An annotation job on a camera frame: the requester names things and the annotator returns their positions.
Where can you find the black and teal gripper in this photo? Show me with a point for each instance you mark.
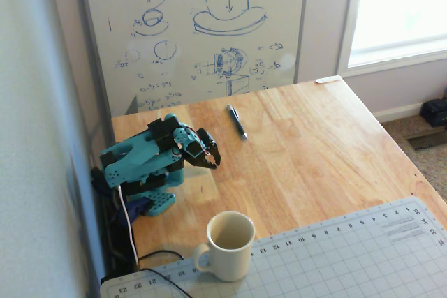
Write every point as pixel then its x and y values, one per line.
pixel 203 155

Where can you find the dark blue pen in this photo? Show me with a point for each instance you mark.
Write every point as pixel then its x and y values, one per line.
pixel 236 121

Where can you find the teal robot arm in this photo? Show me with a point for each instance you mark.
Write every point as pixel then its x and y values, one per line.
pixel 139 155

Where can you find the cream ceramic mug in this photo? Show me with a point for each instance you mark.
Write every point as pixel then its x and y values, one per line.
pixel 228 259

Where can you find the dark blue table clamp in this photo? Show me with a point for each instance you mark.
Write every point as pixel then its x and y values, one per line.
pixel 134 209

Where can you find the whiteboard with blue drawings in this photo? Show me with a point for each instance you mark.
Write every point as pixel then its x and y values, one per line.
pixel 195 50

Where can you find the small white strip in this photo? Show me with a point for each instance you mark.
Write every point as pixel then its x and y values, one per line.
pixel 328 80

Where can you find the grey gridded cutting mat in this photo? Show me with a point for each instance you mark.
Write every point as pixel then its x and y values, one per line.
pixel 331 259

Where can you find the floor air vent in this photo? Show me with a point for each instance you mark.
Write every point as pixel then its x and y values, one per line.
pixel 427 141

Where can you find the black box on floor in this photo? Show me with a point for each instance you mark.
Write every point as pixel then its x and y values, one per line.
pixel 434 111

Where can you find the white framed window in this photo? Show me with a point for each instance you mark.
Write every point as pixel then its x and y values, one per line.
pixel 401 8

